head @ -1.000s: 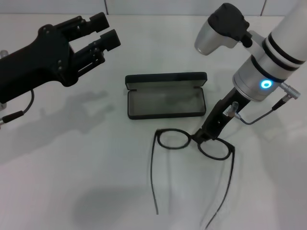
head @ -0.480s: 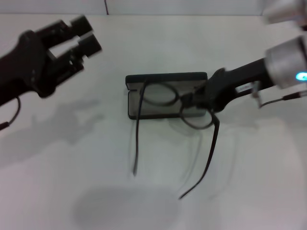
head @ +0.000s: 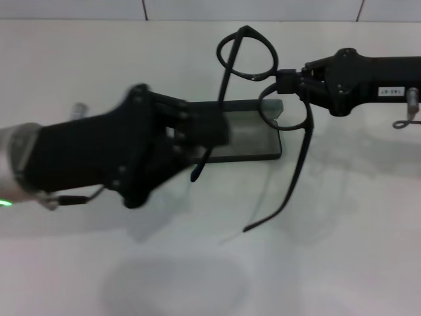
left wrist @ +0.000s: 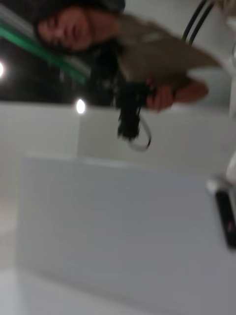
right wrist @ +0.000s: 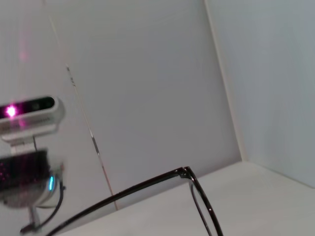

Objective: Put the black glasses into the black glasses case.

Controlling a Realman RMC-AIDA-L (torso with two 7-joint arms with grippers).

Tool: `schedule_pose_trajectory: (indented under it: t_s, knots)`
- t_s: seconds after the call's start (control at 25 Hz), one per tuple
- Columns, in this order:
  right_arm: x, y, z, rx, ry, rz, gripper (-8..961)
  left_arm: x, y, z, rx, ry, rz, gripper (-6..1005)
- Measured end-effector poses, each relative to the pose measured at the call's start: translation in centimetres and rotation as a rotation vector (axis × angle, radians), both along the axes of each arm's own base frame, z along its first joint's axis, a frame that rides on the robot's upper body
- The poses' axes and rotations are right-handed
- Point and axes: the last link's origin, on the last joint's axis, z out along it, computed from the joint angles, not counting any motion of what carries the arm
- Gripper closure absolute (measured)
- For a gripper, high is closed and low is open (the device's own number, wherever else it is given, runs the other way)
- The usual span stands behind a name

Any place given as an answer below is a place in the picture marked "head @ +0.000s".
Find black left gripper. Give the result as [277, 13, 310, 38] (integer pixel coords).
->
[19, 83, 193, 209]

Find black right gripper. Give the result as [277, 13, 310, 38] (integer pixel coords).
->
[276, 48, 421, 117]

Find black frame glasses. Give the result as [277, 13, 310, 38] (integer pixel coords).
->
[189, 25, 316, 233]

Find black glasses case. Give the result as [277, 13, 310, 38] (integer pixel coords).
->
[187, 98, 284, 165]

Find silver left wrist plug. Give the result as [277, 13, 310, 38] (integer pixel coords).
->
[68, 103, 87, 120]

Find silver wrist plug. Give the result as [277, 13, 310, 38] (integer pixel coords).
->
[407, 87, 420, 124]
[68, 103, 87, 120]

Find white number label sticker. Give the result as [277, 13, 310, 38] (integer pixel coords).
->
[378, 86, 405, 97]

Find silver right wrist plug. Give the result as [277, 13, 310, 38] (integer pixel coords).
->
[407, 87, 420, 124]

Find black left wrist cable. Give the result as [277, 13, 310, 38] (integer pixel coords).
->
[37, 185, 107, 212]

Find grey right wrist cable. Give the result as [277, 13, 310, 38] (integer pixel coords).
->
[392, 119, 421, 130]

